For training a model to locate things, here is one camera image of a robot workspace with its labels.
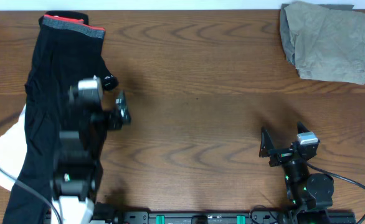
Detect khaki green shorts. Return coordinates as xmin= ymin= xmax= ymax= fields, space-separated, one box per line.
xmin=285 ymin=1 xmax=365 ymax=85

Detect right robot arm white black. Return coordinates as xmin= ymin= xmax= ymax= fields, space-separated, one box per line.
xmin=259 ymin=122 xmax=334 ymax=223

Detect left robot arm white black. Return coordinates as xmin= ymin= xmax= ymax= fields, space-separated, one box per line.
xmin=50 ymin=90 xmax=131 ymax=223

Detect black pants red waistband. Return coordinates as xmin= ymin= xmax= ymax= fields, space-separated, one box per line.
xmin=2 ymin=10 xmax=120 ymax=224

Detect folded grey shorts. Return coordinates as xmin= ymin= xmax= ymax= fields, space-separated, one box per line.
xmin=280 ymin=4 xmax=354 ymax=65

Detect white cloth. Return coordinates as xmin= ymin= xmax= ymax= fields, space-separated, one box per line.
xmin=0 ymin=106 xmax=27 ymax=191

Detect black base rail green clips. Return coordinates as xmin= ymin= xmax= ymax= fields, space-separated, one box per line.
xmin=90 ymin=203 xmax=356 ymax=224

